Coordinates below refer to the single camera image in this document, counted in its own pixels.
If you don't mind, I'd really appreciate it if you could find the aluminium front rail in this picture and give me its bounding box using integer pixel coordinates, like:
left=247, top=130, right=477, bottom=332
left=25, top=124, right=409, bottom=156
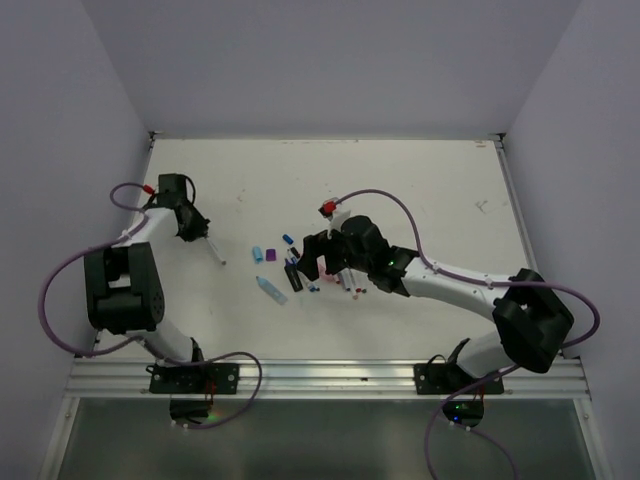
left=64, top=358, right=590, bottom=400

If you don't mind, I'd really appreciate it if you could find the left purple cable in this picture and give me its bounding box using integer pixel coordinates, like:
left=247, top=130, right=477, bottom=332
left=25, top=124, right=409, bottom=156
left=38, top=182, right=264, bottom=431

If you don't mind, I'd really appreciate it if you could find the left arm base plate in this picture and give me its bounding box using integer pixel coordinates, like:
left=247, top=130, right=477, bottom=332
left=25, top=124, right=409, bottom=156
left=146, top=363, right=240, bottom=395

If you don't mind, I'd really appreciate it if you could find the pink highlighter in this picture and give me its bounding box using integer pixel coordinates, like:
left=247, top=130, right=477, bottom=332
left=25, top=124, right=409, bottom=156
left=319, top=267, right=337, bottom=283

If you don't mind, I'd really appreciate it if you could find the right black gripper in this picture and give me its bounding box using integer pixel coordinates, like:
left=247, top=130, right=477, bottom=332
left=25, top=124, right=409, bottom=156
left=295, top=227, right=372, bottom=280

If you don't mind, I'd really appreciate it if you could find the light blue highlighter cap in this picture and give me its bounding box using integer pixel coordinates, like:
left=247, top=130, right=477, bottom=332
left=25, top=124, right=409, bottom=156
left=251, top=246, right=264, bottom=264

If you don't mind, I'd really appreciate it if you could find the clear white pen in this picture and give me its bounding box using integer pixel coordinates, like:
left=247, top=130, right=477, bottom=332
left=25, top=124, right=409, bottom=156
left=337, top=273, right=351, bottom=292

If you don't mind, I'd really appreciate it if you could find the purple black highlighter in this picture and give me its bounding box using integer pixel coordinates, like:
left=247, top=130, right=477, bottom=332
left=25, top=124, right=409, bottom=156
left=284, top=263, right=304, bottom=292

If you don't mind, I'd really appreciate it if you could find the grey capped pen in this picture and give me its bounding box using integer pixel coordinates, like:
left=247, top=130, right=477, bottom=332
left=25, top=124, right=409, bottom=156
left=206, top=237, right=227, bottom=266

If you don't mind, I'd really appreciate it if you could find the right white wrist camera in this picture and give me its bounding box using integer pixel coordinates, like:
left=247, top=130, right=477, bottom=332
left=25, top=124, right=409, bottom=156
left=319, top=198, right=351, bottom=239

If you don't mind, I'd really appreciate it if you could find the light blue highlighter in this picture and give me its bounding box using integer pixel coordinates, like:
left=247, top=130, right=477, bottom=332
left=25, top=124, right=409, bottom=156
left=256, top=276, right=288, bottom=305

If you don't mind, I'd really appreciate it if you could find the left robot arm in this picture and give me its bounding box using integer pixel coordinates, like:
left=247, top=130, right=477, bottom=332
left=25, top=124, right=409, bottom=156
left=83, top=173, right=210, bottom=393

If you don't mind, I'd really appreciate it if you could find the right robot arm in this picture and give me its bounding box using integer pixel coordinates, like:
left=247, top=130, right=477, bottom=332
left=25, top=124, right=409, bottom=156
left=297, top=215, right=574, bottom=393

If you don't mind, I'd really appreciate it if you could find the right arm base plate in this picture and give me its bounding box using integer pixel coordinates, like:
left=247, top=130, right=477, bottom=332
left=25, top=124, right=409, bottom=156
left=413, top=363, right=505, bottom=396

